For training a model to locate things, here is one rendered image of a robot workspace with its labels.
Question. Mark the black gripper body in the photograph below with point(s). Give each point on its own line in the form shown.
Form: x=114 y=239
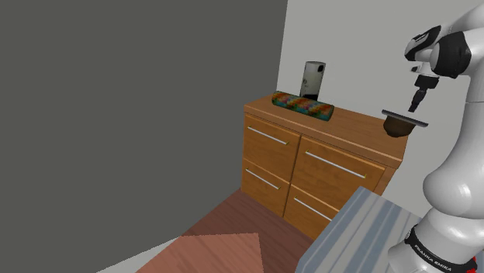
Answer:
x=417 y=99

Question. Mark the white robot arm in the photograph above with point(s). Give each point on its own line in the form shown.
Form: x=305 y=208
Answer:
x=457 y=189

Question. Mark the grey flat tablet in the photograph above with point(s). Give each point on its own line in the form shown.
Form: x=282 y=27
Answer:
x=402 y=117

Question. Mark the dark brown bowl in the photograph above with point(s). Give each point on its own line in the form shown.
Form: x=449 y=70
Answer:
x=396 y=129

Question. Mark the multicoloured patterned cylinder case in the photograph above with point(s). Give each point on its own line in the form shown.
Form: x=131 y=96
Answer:
x=302 y=105

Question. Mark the wooden chest of drawers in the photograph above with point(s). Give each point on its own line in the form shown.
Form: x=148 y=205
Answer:
x=332 y=177

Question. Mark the grey striped robot stand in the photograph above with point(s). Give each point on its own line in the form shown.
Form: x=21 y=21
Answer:
x=359 y=234

